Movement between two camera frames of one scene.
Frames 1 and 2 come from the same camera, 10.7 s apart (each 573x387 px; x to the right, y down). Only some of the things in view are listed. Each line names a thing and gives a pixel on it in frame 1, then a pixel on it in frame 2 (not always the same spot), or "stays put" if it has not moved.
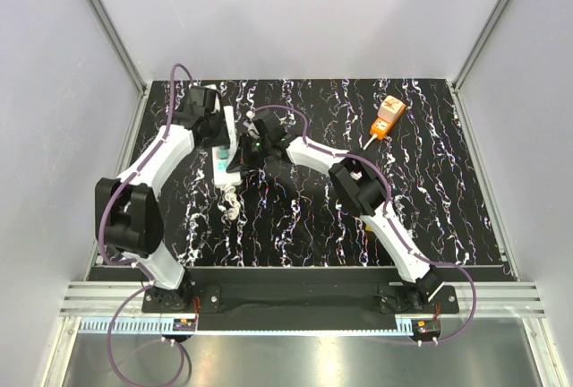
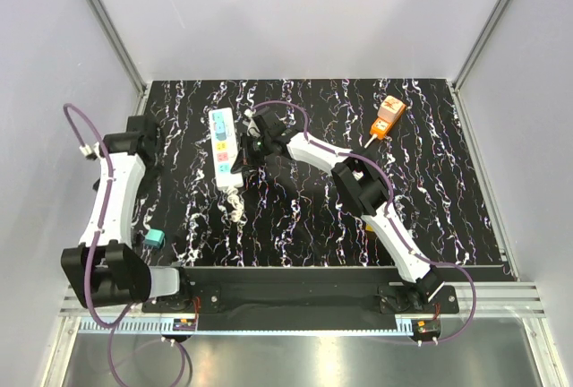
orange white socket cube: (390, 108) stays put
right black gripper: (237, 163) stays put
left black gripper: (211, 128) to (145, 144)
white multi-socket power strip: (220, 155) stays put
